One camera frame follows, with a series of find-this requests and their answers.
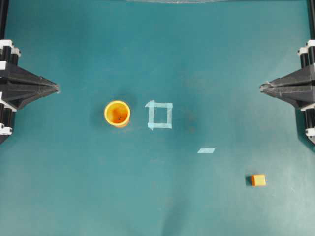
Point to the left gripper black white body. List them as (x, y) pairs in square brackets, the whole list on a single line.
[(8, 54)]

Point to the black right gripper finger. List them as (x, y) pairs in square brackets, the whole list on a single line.
[(299, 97), (303, 76)]

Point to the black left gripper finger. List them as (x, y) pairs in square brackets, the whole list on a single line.
[(12, 75), (18, 97)]

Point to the orange wooden block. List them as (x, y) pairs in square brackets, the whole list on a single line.
[(258, 180)]

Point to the orange plastic cup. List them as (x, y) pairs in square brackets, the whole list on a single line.
[(117, 113)]

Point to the light blue tape strip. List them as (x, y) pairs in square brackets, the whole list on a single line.
[(206, 151)]

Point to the light blue tape square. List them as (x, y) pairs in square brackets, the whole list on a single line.
[(159, 115)]

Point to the black frame post left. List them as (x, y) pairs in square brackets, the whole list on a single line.
[(3, 17)]

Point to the black frame post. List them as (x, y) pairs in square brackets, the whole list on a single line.
[(3, 17), (311, 16)]

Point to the black frame post right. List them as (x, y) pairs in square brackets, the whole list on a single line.
[(311, 16)]

